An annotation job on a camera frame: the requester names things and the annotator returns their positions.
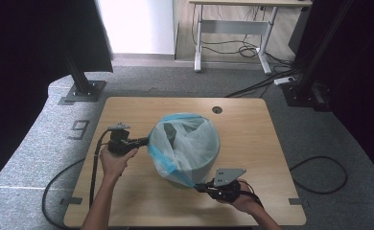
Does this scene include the person's right hand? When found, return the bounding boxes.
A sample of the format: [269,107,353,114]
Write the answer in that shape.
[231,179,264,215]

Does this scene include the black looped floor cable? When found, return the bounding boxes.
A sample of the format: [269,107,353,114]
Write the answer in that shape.
[289,155,348,195]

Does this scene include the black stand base left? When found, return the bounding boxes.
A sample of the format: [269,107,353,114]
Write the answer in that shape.
[58,47,107,105]

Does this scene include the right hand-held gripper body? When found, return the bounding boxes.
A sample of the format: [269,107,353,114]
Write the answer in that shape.
[207,168,247,204]

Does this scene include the bundle of black floor cables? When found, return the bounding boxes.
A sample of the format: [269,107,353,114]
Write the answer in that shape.
[224,52,304,99]

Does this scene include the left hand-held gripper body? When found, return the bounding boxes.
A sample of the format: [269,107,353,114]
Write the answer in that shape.
[106,122,141,157]

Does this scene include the white bag with blue band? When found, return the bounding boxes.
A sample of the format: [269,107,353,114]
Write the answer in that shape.
[147,112,222,189]

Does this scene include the person's left hand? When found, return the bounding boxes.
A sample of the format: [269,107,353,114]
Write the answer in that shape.
[99,147,139,184]

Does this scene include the white power strip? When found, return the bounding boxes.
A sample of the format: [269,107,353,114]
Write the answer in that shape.
[273,76,296,86]

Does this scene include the grey metal desk frame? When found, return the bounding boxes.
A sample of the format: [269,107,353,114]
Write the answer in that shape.
[188,0,314,76]

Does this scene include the black metal stand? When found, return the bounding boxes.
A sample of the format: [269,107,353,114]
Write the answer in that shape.
[280,0,356,112]

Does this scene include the black cables under desk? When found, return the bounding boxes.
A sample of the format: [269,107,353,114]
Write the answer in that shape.
[191,4,263,59]

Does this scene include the right hand-held gripper cable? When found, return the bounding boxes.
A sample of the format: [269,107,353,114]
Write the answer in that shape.
[239,189,266,210]

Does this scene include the green plastic bin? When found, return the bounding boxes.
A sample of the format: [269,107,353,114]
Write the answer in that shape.
[157,114,222,190]

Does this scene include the black curved floor cable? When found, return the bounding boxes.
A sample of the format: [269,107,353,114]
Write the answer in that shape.
[41,157,86,230]

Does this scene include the left hand-held gripper cable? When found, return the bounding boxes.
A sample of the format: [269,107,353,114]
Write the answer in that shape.
[88,128,112,209]

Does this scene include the hand-held gripper cable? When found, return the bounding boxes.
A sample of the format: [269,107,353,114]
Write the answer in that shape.
[88,128,112,209]
[239,189,266,210]

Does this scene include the black curtain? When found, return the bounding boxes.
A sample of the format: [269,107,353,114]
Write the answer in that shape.
[0,0,114,193]
[294,0,374,188]

